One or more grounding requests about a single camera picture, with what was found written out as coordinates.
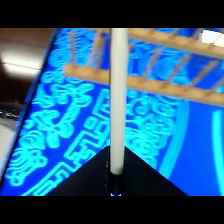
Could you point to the white clothes hanger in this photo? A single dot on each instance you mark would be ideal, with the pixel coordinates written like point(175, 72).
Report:
point(119, 100)

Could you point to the wooden rack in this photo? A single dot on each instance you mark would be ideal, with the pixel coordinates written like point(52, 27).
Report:
point(150, 85)

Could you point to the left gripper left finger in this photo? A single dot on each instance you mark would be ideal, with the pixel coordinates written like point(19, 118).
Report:
point(86, 180)

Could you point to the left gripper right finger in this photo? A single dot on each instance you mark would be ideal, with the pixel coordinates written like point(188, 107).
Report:
point(146, 180)

